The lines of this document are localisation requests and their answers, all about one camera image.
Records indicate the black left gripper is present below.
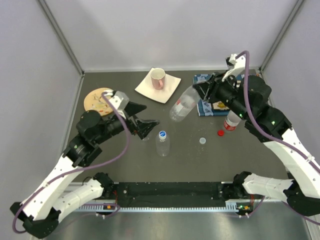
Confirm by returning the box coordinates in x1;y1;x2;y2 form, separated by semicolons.
94;101;159;145

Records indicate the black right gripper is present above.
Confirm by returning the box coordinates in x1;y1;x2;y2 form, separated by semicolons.
193;69;249;121

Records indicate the clear bottle with red label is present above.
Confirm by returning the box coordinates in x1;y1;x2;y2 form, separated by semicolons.
223;110;241;132

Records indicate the clear bottle with white cap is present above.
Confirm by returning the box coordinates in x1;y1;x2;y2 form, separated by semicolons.
169;86;201;122

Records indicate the red bottle cap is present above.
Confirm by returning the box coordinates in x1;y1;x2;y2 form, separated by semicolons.
217;129;225;137

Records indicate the white bottle cap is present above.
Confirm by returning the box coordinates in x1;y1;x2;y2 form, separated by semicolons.
199;137;207;145

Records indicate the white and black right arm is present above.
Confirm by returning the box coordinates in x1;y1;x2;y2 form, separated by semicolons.
193;73;320;217

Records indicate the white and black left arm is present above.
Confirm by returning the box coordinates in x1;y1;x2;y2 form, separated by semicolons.
10;101;160;239

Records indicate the short clear capped bottle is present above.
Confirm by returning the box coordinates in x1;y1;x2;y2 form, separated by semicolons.
142;132;152;142

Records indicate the clear bottle with blue cap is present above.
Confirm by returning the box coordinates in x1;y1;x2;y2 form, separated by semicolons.
155;130;170;157

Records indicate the blue patterned placemat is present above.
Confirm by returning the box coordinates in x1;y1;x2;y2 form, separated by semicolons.
193;74;229;117

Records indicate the pink ceramic mug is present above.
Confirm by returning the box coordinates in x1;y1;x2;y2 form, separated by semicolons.
150;68;166;90

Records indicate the beige oval painted plate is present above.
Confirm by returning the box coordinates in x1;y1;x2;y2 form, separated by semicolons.
83;87;113;117

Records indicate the white square plate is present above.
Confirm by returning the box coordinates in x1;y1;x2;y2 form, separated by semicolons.
134;67;181;104

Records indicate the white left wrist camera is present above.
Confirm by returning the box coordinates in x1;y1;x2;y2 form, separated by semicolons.
101;89;129;119

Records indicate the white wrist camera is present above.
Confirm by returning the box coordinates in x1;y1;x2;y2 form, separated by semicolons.
101;89;129;119
222;53;246;82

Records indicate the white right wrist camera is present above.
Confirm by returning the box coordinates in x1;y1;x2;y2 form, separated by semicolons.
222;53;246;82

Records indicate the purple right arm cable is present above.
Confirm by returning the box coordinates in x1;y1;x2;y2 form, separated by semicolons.
236;50;320;223

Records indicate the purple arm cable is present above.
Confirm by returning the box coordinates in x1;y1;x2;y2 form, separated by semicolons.
12;93;131;233
236;50;320;223

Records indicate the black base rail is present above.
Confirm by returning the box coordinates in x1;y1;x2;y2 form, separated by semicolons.
109;181;253;208

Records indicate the metal frame post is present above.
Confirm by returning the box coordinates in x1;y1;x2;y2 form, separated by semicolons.
258;0;305;73
36;0;84;76

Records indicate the grey slotted cable duct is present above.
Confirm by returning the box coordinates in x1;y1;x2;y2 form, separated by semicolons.
75;199;252;214

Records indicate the left metal frame post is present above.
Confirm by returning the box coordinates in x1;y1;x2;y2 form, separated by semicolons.
36;0;84;76

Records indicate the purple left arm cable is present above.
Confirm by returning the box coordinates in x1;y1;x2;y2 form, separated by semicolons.
12;93;131;233

